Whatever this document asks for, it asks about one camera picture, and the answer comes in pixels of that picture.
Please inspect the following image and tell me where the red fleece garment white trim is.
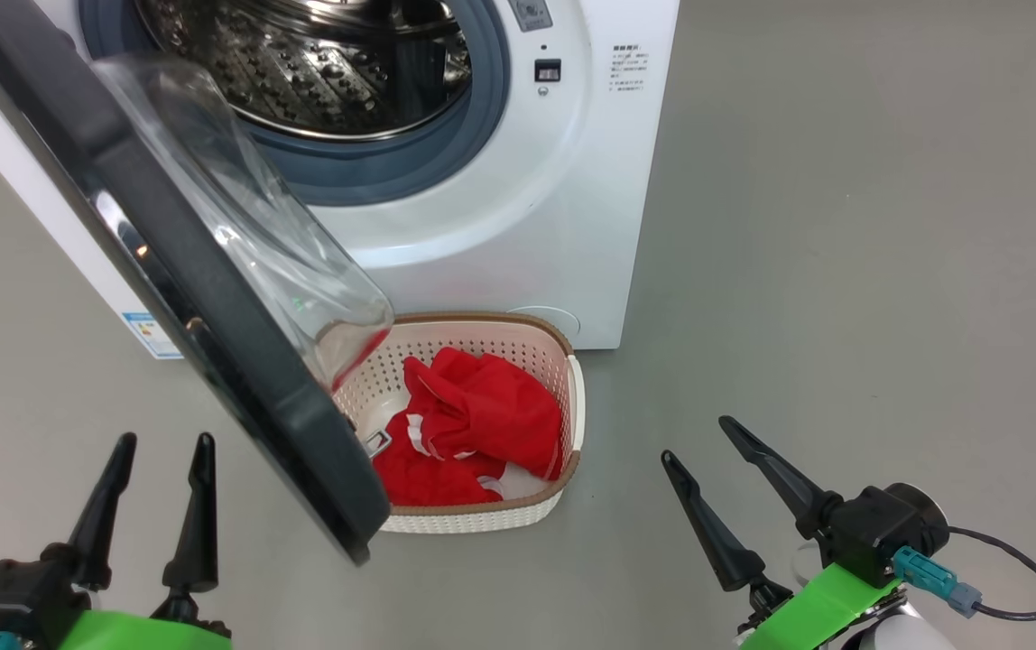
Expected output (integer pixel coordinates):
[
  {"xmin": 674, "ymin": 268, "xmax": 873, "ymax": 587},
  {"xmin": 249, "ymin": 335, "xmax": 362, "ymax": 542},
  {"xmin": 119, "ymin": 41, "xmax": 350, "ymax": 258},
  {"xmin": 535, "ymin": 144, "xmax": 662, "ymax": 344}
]
[{"xmin": 372, "ymin": 411, "xmax": 528, "ymax": 508}]

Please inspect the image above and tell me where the blue energy label sticker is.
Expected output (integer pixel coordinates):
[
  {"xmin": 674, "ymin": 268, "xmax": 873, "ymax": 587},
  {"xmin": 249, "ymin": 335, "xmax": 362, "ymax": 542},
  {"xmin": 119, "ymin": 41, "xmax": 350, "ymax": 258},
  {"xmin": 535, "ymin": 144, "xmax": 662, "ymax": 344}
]
[{"xmin": 121, "ymin": 311, "xmax": 183, "ymax": 360}]

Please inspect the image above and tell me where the dark round washer door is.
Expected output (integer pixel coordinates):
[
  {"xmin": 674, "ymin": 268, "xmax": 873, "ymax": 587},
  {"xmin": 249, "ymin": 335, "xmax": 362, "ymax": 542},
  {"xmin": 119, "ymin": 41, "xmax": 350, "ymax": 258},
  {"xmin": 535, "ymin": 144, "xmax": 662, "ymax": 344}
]
[{"xmin": 0, "ymin": 0, "xmax": 395, "ymax": 567}]

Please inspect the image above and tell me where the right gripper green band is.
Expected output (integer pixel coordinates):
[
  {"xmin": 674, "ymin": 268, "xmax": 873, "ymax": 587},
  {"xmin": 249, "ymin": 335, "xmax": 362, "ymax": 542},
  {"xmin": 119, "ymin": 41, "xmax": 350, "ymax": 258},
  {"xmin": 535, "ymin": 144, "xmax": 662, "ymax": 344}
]
[{"xmin": 661, "ymin": 415, "xmax": 905, "ymax": 650}]

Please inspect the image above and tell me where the white front-load washing machine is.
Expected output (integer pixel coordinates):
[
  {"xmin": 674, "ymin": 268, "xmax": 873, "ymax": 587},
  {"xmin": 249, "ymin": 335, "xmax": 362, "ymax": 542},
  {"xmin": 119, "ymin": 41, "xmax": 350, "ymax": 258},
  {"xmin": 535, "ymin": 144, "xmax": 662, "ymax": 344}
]
[{"xmin": 0, "ymin": 0, "xmax": 681, "ymax": 360}]

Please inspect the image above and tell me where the red smooth garment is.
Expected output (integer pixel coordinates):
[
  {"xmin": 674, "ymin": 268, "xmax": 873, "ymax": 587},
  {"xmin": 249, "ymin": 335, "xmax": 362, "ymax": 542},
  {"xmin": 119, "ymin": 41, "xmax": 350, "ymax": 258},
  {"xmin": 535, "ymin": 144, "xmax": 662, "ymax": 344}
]
[{"xmin": 402, "ymin": 347, "xmax": 564, "ymax": 481}]

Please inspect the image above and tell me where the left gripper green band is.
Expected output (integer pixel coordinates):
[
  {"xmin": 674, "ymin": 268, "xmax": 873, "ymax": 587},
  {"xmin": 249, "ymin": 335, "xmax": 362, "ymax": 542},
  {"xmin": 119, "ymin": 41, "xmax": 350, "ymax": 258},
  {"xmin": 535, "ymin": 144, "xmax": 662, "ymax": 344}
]
[{"xmin": 58, "ymin": 432, "xmax": 232, "ymax": 650}]

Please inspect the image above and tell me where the white perforated basket brown rim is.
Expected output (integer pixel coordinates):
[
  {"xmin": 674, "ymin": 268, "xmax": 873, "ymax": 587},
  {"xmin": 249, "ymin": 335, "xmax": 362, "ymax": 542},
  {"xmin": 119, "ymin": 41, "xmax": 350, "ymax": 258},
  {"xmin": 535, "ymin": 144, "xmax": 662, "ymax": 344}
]
[{"xmin": 315, "ymin": 311, "xmax": 587, "ymax": 534}]

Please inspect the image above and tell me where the thin black cable teal plug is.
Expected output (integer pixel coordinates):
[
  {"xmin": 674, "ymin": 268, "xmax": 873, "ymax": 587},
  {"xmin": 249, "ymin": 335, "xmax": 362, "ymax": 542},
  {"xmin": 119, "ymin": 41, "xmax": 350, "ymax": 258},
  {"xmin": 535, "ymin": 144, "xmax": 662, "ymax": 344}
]
[{"xmin": 893, "ymin": 526, "xmax": 1036, "ymax": 646}]

